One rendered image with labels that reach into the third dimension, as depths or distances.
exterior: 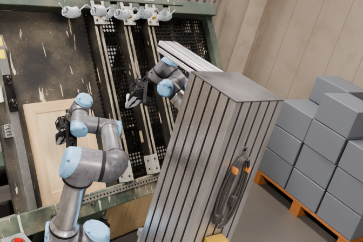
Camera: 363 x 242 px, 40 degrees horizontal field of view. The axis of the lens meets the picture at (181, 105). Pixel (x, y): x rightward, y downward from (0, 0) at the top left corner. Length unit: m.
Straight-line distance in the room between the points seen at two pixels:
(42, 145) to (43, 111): 0.19
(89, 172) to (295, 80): 5.28
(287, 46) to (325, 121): 2.14
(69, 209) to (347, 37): 4.99
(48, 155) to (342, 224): 3.09
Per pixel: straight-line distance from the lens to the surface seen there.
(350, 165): 4.91
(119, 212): 3.63
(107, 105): 3.15
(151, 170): 3.31
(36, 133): 2.85
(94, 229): 2.12
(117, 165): 1.82
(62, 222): 2.02
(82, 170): 1.79
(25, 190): 2.76
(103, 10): 3.08
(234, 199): 1.86
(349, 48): 6.40
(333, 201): 5.07
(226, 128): 1.64
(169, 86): 2.20
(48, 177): 2.86
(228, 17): 7.73
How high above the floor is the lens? 2.54
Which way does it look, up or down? 21 degrees down
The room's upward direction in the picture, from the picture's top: 17 degrees clockwise
